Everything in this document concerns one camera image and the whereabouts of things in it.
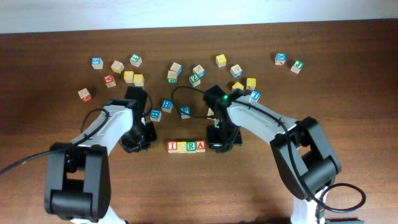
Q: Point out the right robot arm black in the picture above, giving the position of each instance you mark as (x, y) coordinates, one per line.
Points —
(306, 161)

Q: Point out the green R block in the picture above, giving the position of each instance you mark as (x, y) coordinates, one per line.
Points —
(191, 147)

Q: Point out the red K block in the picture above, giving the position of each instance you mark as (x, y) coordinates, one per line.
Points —
(109, 81)

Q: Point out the blue S block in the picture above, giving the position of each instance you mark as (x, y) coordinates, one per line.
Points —
(97, 63)

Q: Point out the yellow block right cluster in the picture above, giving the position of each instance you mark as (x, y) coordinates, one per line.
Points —
(250, 83)

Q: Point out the blue P block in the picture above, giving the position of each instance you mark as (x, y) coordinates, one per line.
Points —
(185, 112)

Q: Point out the blue X block far right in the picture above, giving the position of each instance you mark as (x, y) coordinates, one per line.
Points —
(280, 58)

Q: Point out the yellow block left pair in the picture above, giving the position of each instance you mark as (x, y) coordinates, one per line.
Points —
(128, 76)

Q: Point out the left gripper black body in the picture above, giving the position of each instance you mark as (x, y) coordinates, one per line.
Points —
(140, 138)

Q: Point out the blue I block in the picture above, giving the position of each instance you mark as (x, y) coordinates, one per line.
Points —
(254, 96)

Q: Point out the blue block lower centre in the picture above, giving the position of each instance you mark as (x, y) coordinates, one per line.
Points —
(155, 115)

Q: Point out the wooden block green side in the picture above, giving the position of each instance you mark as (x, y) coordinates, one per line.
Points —
(172, 76)

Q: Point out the yellow block right pair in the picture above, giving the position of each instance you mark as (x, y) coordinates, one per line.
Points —
(138, 79)

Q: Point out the yellow block pair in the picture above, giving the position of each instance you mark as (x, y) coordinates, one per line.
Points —
(138, 79)
(128, 76)

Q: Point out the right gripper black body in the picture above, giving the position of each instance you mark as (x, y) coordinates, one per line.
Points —
(222, 135)

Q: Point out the green L block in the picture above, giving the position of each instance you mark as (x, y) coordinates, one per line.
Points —
(135, 60)

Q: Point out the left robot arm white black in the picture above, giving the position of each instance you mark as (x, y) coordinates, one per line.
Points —
(78, 186)

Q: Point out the red A block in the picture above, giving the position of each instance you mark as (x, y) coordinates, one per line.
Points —
(200, 145)

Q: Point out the red I block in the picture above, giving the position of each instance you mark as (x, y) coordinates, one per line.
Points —
(172, 147)

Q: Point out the plain wooden block top left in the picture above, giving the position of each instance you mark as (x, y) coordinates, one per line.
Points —
(117, 66)

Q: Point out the yellow S block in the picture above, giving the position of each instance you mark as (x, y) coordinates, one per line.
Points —
(237, 86)

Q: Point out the wooden block blue D side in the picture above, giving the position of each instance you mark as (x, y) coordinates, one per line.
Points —
(236, 71)

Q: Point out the yellow C block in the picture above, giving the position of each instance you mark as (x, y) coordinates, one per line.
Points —
(182, 147)

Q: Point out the yellow block top centre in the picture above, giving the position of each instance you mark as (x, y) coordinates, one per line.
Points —
(221, 60)

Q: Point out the blue H block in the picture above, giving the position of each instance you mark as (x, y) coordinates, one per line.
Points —
(167, 106)

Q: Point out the green Z block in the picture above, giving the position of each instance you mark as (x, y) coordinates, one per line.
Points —
(194, 80)

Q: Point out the green J block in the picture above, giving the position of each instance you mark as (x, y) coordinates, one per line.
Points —
(297, 66)

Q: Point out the white wooden X block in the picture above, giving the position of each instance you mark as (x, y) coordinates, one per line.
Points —
(210, 114)

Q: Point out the wooden block red side left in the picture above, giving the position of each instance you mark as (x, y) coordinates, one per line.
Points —
(84, 95)

